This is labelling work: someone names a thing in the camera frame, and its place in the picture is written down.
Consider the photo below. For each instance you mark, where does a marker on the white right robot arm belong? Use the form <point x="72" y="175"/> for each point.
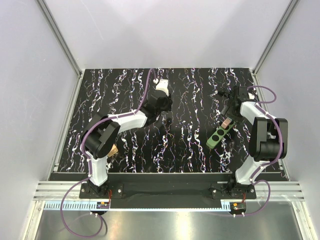
<point x="268" y="139"/>

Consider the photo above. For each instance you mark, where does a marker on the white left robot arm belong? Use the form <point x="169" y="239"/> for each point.
<point x="102" y="131"/>

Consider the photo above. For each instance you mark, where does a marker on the aluminium frame rail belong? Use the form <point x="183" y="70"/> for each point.
<point x="53" y="190"/>

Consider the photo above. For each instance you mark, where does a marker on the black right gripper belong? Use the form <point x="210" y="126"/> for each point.
<point x="225" y="111"/>

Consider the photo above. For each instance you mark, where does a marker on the pink plug on strip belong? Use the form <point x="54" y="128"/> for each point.
<point x="226" y="123"/>

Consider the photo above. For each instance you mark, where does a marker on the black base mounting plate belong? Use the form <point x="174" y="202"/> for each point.
<point x="217" y="186"/>

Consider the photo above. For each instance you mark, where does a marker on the metal front tray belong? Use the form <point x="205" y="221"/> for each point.
<point x="279" y="220"/>

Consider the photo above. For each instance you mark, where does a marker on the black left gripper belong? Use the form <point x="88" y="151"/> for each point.
<point x="169" y="101"/>

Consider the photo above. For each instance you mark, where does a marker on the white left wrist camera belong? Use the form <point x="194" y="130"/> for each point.
<point x="162" y="85"/>

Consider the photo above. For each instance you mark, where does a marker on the green power strip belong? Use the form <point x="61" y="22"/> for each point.
<point x="218" y="135"/>

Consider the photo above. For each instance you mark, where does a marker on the beige cube socket adapter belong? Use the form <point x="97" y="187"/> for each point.
<point x="113" y="151"/>

